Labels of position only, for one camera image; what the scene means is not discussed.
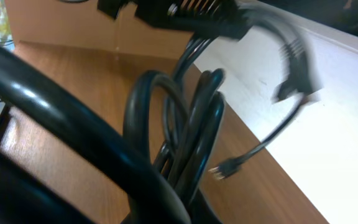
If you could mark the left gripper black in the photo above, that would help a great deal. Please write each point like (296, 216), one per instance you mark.
(207, 18)

